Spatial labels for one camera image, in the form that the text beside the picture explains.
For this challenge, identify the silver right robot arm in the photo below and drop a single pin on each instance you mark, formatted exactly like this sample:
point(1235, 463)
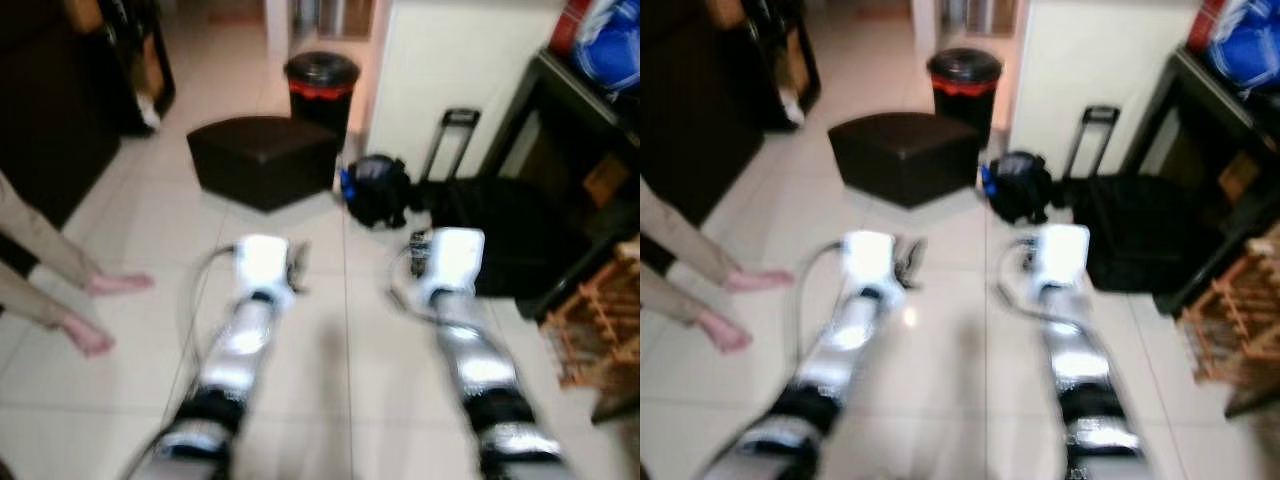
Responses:
point(1080, 365)
point(480, 365)

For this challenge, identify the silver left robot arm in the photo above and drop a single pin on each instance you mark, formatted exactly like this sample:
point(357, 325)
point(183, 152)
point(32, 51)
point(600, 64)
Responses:
point(850, 340)
point(240, 340)

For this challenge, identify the black bin with red band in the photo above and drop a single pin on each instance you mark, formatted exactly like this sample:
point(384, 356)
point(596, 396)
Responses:
point(965, 80)
point(322, 85)

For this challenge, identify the black and blue backpack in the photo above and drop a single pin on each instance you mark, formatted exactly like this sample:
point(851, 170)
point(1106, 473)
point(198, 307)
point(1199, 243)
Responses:
point(378, 190)
point(1018, 185)

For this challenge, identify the dark brown leather ottoman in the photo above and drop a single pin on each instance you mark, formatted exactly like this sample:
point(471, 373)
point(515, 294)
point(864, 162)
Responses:
point(905, 155)
point(262, 160)

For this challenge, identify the orange wooden rack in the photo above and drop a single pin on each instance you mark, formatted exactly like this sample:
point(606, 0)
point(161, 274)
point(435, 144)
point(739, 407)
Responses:
point(600, 320)
point(1240, 310)

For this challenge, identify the person's leg in beige trousers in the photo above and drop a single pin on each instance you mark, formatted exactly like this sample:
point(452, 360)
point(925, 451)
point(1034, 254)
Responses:
point(690, 240)
point(40, 305)
point(40, 240)
point(680, 300)

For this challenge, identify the black chair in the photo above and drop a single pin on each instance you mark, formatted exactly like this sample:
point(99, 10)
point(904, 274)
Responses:
point(790, 50)
point(140, 60)

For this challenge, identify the dark brown wooden cabinet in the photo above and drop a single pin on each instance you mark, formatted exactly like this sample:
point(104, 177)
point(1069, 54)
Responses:
point(700, 100)
point(50, 100)

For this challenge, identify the red package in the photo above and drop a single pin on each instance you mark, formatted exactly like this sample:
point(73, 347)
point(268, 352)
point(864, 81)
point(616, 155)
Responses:
point(1205, 22)
point(568, 25)

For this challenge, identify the blue plastic bag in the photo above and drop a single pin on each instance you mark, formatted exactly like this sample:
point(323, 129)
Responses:
point(1250, 40)
point(610, 40)

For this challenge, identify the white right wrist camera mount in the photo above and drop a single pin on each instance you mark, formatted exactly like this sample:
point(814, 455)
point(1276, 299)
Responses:
point(1062, 250)
point(455, 255)

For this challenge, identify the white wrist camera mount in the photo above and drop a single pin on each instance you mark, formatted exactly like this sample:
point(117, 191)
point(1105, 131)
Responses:
point(1062, 250)
point(262, 260)
point(455, 255)
point(868, 255)

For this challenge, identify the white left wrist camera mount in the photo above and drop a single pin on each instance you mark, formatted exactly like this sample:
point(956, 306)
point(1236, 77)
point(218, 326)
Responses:
point(868, 255)
point(262, 260)

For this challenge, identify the dark cabinet with black frame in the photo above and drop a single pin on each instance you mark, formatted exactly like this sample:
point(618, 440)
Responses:
point(575, 150)
point(1200, 130)

